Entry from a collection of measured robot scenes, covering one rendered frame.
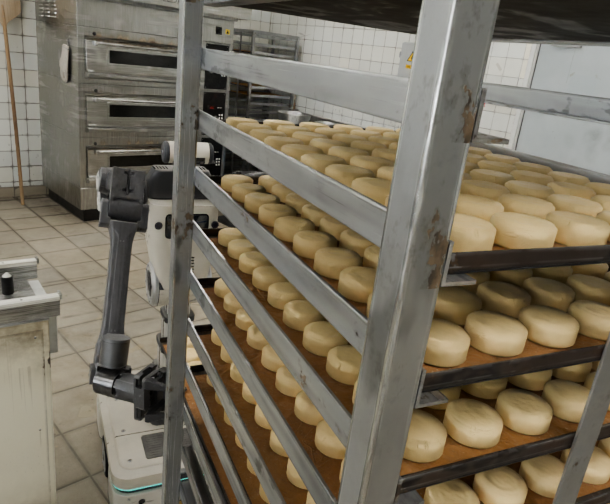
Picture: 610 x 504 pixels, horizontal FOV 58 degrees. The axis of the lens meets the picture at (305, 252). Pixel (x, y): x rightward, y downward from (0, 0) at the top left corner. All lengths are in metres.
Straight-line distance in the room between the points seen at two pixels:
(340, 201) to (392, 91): 0.11
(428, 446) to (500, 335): 0.11
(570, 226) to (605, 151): 4.40
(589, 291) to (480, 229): 0.25
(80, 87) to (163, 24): 0.93
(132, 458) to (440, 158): 1.87
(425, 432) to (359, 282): 0.14
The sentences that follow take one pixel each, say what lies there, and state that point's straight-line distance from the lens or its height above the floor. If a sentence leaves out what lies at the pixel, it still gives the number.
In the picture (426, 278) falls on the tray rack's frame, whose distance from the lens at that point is 0.34.
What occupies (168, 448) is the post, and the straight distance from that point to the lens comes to 1.14.
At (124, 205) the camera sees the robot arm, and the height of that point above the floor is 1.23.
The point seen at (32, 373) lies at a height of 0.68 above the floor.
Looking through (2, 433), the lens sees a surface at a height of 0.50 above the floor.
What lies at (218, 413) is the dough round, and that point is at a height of 1.04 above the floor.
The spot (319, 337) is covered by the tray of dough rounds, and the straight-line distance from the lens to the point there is 0.60.
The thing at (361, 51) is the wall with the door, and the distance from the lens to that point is 6.19.
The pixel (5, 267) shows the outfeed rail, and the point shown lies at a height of 0.89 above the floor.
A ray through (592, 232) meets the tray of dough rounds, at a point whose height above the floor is 1.51.
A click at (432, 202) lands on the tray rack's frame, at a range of 0.33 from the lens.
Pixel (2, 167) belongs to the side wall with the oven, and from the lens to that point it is 6.05.
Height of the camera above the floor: 1.61
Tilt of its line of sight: 19 degrees down
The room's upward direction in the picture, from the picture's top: 7 degrees clockwise
